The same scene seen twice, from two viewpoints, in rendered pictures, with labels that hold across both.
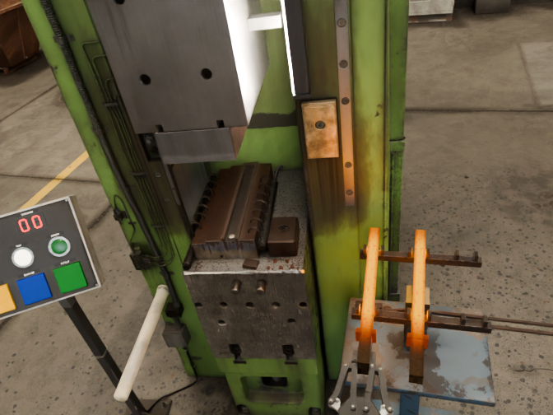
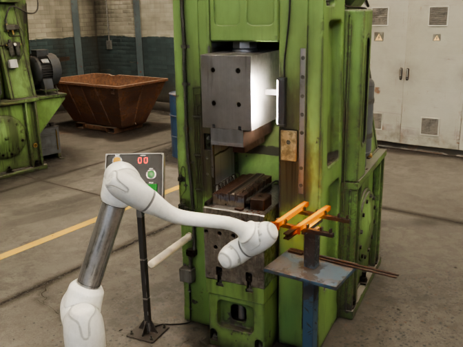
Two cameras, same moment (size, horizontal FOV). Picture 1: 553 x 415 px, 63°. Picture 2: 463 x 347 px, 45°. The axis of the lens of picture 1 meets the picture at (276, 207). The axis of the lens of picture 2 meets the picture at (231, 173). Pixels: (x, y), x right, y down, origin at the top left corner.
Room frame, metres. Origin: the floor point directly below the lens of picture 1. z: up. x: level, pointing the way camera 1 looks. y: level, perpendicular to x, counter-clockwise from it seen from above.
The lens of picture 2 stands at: (-1.91, -0.55, 2.01)
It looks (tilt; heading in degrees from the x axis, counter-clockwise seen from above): 17 degrees down; 13
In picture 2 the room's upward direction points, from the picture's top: 1 degrees counter-clockwise
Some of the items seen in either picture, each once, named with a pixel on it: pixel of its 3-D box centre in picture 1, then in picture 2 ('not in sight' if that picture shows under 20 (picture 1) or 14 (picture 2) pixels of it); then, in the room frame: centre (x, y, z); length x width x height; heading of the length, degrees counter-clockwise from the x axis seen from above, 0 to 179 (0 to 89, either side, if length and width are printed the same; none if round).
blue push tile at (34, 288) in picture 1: (34, 288); not in sight; (0.95, 0.72, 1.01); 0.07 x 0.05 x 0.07; 103
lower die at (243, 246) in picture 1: (236, 206); (243, 188); (1.24, 0.13, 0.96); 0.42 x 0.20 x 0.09; 168
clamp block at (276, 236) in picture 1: (284, 236); (261, 202); (1.05, -0.01, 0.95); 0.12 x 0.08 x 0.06; 168
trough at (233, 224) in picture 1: (241, 198); (247, 183); (1.23, 0.11, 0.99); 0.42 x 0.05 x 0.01; 168
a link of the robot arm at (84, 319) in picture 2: not in sight; (84, 330); (-0.11, 0.51, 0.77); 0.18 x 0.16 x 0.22; 33
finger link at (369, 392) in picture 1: (369, 389); not in sight; (0.49, -0.12, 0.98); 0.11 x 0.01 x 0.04; 156
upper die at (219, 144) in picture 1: (213, 109); (242, 130); (1.24, 0.13, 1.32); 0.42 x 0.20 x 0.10; 168
